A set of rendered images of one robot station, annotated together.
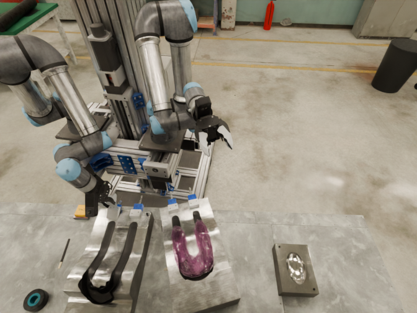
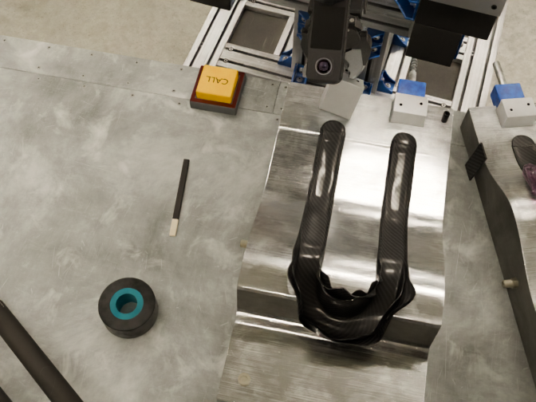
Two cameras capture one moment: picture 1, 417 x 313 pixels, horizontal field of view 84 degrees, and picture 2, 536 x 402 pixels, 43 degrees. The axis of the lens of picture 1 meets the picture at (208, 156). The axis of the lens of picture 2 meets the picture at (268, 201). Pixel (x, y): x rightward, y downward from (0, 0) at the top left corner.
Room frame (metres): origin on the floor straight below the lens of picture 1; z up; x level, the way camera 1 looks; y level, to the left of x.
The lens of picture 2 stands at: (-0.11, 0.48, 1.74)
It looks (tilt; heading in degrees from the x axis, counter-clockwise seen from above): 61 degrees down; 8
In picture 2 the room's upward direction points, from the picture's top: 1 degrees clockwise
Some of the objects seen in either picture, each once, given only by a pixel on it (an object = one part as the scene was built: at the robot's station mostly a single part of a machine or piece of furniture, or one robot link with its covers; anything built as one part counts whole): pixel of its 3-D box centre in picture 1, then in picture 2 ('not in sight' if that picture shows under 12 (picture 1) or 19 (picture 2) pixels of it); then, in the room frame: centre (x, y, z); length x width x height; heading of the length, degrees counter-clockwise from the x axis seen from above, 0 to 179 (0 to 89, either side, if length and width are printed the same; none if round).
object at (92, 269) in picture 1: (111, 256); (359, 217); (0.34, 0.42, 0.92); 0.35 x 0.16 x 0.09; 178
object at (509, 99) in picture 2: (172, 202); (506, 93); (0.64, 0.19, 0.86); 0.13 x 0.05 x 0.05; 15
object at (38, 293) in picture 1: (36, 300); (128, 307); (0.20, 0.72, 0.82); 0.08 x 0.08 x 0.04
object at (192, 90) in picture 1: (195, 97); not in sight; (0.75, 0.05, 1.43); 0.11 x 0.08 x 0.09; 16
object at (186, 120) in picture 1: (192, 118); not in sight; (0.74, 0.07, 1.33); 0.11 x 0.08 x 0.11; 106
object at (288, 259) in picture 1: (293, 269); not in sight; (0.31, -0.38, 0.84); 0.20 x 0.15 x 0.07; 178
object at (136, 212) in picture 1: (138, 206); (410, 90); (0.59, 0.35, 0.89); 0.13 x 0.05 x 0.05; 178
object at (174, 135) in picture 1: (162, 128); not in sight; (0.97, 0.25, 1.09); 0.15 x 0.15 x 0.10
